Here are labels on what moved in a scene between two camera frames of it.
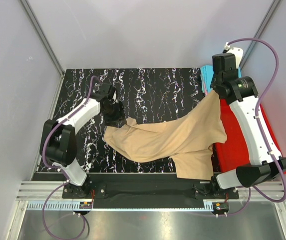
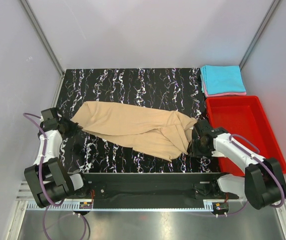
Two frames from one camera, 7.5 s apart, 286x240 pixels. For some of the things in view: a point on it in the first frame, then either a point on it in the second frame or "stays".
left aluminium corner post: [43, 37] stays
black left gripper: [119, 116] → [75, 127]
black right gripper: [212, 80] → [195, 152]
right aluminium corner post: [270, 10] stays
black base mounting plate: [149, 190] stays
